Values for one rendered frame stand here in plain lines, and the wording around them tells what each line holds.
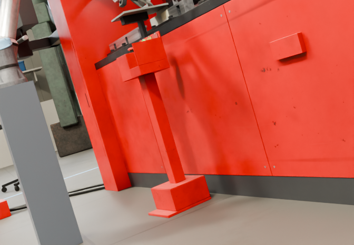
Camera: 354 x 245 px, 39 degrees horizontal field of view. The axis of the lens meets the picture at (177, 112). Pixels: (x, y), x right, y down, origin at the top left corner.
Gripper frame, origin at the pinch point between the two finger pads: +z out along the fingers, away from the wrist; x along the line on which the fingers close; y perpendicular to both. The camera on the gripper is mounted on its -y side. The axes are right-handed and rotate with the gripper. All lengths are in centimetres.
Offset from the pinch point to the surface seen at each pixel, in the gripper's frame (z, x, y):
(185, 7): 10.5, -23.7, 0.1
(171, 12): 9.4, -10.1, 0.6
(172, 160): 44, -21, -68
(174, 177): 49, -21, -74
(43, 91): 79, 851, 140
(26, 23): -44, 97, -14
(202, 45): 19, -48, -24
